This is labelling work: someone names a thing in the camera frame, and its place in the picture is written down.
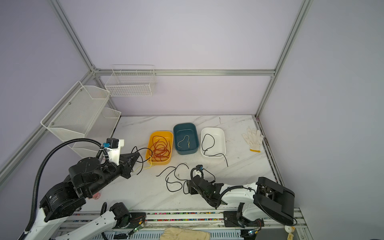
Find yellow cable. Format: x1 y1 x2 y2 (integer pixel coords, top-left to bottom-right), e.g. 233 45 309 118
176 134 191 148

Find red cable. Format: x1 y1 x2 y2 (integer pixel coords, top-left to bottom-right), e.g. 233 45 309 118
148 134 172 162

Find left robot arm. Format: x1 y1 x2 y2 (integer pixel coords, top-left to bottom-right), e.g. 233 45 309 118
19 138 141 240

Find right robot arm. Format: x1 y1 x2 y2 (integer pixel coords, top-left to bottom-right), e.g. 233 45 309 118
187 165 297 228

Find white plastic bin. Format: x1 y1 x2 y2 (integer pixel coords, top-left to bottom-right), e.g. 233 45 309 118
201 127 226 160

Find yellow plastic bin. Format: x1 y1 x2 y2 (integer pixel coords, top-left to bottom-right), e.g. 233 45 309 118
146 131 174 166

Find teal plastic bin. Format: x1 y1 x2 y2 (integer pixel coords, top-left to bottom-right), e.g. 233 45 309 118
173 123 200 155

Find lower white mesh shelf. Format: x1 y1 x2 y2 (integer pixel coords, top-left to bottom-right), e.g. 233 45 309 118
70 108 121 158

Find white mesh shelf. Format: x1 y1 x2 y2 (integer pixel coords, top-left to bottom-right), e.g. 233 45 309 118
70 108 121 158
41 82 111 142

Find pink round toy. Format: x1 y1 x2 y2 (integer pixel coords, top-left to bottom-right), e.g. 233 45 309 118
92 193 101 200

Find beige cloth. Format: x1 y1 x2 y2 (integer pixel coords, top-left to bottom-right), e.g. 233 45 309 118
160 228 210 240

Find white work glove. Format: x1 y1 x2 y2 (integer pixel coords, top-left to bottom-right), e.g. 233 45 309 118
242 128 264 153

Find upper white mesh shelf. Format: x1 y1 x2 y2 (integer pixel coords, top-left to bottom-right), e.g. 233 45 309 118
41 82 111 142

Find white tape roll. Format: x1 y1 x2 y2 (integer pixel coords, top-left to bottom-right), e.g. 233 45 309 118
285 226 296 234

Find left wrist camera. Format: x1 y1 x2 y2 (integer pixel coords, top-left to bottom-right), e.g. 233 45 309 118
103 138 125 166

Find white wire basket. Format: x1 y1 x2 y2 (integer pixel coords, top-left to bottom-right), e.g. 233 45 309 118
105 65 157 97

